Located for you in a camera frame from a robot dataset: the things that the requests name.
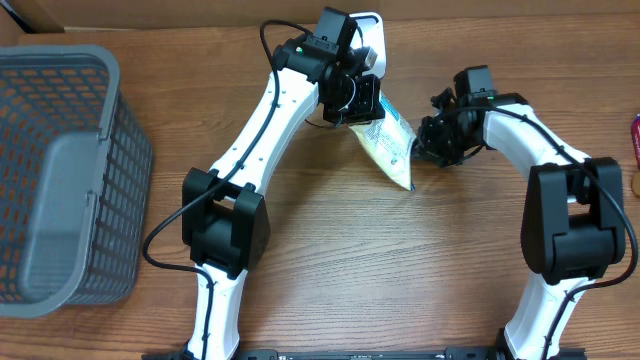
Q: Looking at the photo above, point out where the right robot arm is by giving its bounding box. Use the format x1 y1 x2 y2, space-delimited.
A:
412 65 639 359

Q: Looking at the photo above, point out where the white tube gold cap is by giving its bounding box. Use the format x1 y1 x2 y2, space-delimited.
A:
631 172 640 197

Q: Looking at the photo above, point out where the yellow snack bag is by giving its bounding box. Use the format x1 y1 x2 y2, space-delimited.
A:
350 92 416 191

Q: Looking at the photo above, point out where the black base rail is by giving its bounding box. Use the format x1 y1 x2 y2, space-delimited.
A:
142 347 587 360

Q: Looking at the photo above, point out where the grey plastic shopping basket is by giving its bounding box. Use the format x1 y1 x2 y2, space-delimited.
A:
1 45 153 318

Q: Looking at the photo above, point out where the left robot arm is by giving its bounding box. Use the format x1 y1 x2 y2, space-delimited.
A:
181 7 386 359

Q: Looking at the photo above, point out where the red purple Carefree pad pack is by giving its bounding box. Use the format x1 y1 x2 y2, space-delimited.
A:
630 114 640 168

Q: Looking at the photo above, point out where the white barcode scanner stand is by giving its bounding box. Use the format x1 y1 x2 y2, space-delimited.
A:
350 12 387 79

